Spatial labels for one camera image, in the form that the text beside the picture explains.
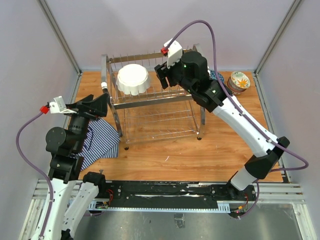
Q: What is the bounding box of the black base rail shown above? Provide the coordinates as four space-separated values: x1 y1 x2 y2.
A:
99 181 256 210

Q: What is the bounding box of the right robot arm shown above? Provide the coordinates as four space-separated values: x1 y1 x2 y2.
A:
154 49 290 200

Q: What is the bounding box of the grey leaf pattern bowl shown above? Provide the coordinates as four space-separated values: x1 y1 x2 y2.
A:
227 77 240 88

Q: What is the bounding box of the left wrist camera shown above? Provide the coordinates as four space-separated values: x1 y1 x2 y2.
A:
40 96 76 115

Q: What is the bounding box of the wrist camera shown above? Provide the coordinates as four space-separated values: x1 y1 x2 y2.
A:
160 39 183 69
40 96 76 115

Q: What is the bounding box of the pink floral bowl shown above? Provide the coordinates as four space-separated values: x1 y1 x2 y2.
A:
227 79 247 95

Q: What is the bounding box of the white scalloped bowl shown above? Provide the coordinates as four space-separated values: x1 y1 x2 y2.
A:
116 63 151 96

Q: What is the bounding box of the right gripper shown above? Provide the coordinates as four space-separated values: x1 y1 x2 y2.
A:
154 55 196 95

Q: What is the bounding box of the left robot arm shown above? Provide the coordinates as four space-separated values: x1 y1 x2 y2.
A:
31 93 110 240

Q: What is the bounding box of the blue white striped cloth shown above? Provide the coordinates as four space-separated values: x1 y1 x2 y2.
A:
77 118 120 171

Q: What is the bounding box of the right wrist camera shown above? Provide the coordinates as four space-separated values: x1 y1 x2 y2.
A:
160 39 183 69

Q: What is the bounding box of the steel two-tier dish rack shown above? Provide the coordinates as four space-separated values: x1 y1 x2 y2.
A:
101 52 206 150

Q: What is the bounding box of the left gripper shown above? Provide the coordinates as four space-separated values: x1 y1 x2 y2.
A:
63 91 108 151

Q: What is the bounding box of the red diamond pattern bowl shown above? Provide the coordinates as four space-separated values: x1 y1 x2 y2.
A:
208 69 225 82

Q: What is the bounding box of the black diamond pattern bowl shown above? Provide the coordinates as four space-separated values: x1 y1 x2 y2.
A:
228 86 246 95

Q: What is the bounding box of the orange green leaf bowl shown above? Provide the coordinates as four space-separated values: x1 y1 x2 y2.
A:
230 71 251 90

